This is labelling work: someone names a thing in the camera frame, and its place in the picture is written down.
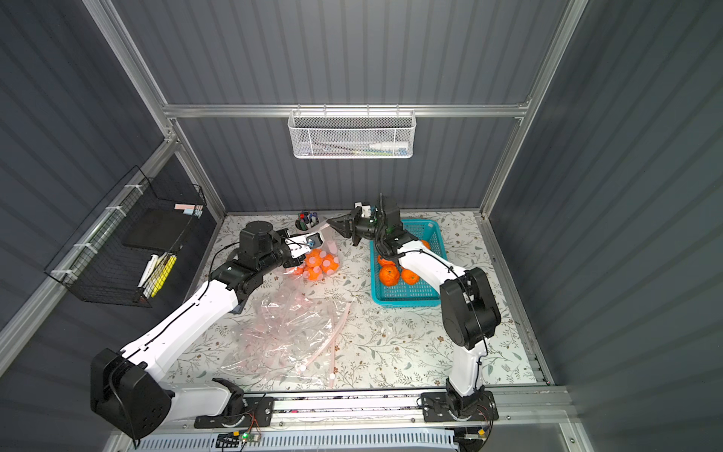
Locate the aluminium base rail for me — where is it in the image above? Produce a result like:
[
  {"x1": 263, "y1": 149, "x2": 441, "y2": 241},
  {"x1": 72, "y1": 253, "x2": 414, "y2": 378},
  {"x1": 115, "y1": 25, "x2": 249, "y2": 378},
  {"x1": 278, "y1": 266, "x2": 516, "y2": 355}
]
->
[{"x1": 154, "y1": 385, "x2": 580, "y2": 438}]

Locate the white wire mesh basket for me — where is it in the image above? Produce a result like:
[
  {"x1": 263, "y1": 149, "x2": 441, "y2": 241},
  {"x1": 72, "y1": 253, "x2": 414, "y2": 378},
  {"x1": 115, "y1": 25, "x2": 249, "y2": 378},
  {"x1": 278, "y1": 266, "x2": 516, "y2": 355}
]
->
[{"x1": 287, "y1": 107, "x2": 417, "y2": 160}]

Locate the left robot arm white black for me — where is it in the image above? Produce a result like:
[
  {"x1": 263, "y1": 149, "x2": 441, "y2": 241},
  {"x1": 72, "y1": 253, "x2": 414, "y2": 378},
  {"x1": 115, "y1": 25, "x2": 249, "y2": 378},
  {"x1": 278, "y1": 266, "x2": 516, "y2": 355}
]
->
[{"x1": 90, "y1": 220, "x2": 323, "y2": 444}]

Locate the black notebook in basket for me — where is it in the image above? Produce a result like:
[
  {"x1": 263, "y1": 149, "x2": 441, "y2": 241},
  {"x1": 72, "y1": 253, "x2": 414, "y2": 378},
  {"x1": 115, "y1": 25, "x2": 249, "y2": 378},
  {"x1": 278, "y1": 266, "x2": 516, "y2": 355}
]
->
[{"x1": 122, "y1": 209, "x2": 200, "y2": 253}]

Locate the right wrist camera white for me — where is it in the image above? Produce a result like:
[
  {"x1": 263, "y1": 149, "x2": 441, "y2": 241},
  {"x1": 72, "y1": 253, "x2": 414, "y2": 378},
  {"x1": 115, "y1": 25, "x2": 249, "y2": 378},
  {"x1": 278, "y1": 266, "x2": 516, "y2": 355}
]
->
[{"x1": 354, "y1": 202, "x2": 377, "y2": 220}]

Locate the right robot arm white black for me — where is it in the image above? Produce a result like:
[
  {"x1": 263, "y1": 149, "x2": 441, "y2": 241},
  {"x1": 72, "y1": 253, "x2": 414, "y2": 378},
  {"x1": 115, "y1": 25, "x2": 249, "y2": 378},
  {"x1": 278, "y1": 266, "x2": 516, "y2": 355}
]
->
[{"x1": 327, "y1": 194, "x2": 502, "y2": 425}]

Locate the pink pen cup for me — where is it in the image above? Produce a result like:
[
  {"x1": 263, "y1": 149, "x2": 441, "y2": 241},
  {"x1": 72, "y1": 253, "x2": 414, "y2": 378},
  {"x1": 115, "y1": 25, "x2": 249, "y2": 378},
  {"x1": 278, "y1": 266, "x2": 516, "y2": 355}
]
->
[{"x1": 295, "y1": 211, "x2": 319, "y2": 232}]

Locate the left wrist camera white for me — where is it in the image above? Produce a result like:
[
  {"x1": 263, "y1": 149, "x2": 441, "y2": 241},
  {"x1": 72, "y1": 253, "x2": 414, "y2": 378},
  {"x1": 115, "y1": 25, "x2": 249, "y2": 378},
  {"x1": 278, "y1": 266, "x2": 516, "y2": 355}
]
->
[{"x1": 285, "y1": 232, "x2": 324, "y2": 259}]

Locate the clear zip-top bag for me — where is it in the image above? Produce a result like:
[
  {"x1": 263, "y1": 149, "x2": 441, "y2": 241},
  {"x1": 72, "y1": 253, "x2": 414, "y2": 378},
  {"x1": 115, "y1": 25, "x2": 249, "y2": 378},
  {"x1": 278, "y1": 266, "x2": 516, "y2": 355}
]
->
[
  {"x1": 236, "y1": 279, "x2": 351, "y2": 356},
  {"x1": 218, "y1": 345, "x2": 336, "y2": 392},
  {"x1": 284, "y1": 223, "x2": 341, "y2": 283}
]

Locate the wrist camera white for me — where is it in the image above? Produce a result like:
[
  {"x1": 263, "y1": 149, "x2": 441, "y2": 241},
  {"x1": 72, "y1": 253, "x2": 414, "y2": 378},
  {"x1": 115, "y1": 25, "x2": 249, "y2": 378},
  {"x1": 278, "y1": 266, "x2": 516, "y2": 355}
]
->
[
  {"x1": 285, "y1": 232, "x2": 324, "y2": 259},
  {"x1": 354, "y1": 202, "x2": 377, "y2": 220}
]

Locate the orange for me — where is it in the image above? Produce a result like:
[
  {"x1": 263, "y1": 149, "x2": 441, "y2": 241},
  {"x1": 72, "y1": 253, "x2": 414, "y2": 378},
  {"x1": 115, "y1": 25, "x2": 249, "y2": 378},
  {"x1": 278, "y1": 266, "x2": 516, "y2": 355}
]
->
[
  {"x1": 321, "y1": 254, "x2": 340, "y2": 275},
  {"x1": 378, "y1": 265, "x2": 400, "y2": 287},
  {"x1": 303, "y1": 266, "x2": 324, "y2": 282},
  {"x1": 305, "y1": 249, "x2": 326, "y2": 267},
  {"x1": 401, "y1": 269, "x2": 420, "y2": 286}
]

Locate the black wire wall basket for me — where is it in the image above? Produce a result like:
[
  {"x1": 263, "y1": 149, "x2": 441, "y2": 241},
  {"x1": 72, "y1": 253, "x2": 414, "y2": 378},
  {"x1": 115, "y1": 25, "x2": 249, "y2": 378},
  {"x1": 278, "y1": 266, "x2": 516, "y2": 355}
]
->
[{"x1": 44, "y1": 171, "x2": 206, "y2": 308}]

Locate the teal plastic basket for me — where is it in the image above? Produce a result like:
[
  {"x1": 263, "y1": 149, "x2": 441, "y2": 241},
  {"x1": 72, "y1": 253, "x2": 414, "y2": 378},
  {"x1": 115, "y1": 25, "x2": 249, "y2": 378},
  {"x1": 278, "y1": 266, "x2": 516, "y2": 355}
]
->
[{"x1": 369, "y1": 218, "x2": 447, "y2": 308}]

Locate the yellow item in black basket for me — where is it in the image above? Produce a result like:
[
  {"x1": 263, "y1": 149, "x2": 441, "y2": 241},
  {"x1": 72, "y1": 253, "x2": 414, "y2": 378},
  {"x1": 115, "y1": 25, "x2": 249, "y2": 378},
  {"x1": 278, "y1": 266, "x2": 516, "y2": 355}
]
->
[{"x1": 144, "y1": 253, "x2": 177, "y2": 299}]

